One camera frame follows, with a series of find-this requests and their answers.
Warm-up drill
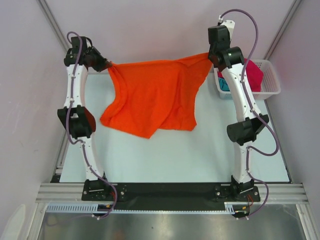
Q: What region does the orange t shirt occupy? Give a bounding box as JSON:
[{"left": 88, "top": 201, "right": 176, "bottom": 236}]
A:
[{"left": 100, "top": 52, "right": 212, "bottom": 139}]

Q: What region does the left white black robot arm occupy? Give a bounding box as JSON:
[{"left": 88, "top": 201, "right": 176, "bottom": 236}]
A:
[{"left": 57, "top": 31, "right": 117, "bottom": 201}]

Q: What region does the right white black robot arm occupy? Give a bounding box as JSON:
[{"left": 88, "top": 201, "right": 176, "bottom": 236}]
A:
[{"left": 208, "top": 20, "right": 269, "bottom": 201}]

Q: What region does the teal t shirt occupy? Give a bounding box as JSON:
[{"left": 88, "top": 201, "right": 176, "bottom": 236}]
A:
[{"left": 218, "top": 77, "right": 230, "bottom": 92}]

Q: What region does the magenta t shirt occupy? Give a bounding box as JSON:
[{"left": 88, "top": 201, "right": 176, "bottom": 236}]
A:
[{"left": 217, "top": 60, "right": 264, "bottom": 92}]

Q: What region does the white plastic laundry basket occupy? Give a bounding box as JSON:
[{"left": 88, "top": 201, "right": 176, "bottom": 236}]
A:
[{"left": 214, "top": 59, "right": 281, "bottom": 100}]

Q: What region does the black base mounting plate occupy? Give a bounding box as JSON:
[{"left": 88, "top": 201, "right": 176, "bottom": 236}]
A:
[{"left": 81, "top": 180, "right": 261, "bottom": 212}]

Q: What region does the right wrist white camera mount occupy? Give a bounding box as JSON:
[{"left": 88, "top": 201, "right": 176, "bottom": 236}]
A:
[{"left": 218, "top": 15, "right": 235, "bottom": 40}]

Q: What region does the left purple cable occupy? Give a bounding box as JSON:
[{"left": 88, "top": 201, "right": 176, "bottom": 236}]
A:
[{"left": 65, "top": 31, "right": 118, "bottom": 221}]

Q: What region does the purple cable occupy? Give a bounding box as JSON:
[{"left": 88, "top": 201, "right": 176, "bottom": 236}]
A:
[
  {"left": 65, "top": 31, "right": 118, "bottom": 221},
  {"left": 219, "top": 9, "right": 280, "bottom": 221}
]

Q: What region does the left aluminium corner post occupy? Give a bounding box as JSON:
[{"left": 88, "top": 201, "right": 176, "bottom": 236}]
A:
[{"left": 36, "top": 0, "right": 69, "bottom": 52}]

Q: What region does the aluminium corner post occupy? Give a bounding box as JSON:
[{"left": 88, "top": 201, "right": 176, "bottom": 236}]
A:
[
  {"left": 263, "top": 0, "right": 304, "bottom": 60},
  {"left": 36, "top": 0, "right": 69, "bottom": 52}
]

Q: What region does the right aluminium corner post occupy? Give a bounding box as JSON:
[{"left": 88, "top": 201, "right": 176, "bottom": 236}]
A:
[{"left": 263, "top": 0, "right": 304, "bottom": 60}]

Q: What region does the aluminium front frame rail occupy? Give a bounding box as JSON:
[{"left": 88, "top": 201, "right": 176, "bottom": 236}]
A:
[{"left": 35, "top": 183, "right": 309, "bottom": 205}]

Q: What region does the left white slotted cable duct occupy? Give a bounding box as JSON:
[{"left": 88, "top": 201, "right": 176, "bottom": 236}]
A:
[{"left": 46, "top": 202, "right": 118, "bottom": 213}]

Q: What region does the white slotted cable duct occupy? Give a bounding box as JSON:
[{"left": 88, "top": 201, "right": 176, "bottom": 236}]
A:
[
  {"left": 225, "top": 202, "right": 252, "bottom": 215},
  {"left": 46, "top": 202, "right": 118, "bottom": 213}
]

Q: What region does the right white slotted cable duct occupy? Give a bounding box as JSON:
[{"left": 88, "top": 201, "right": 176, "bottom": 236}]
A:
[{"left": 225, "top": 202, "right": 252, "bottom": 215}]

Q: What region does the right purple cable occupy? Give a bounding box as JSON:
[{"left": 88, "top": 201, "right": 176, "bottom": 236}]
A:
[{"left": 219, "top": 9, "right": 280, "bottom": 221}]

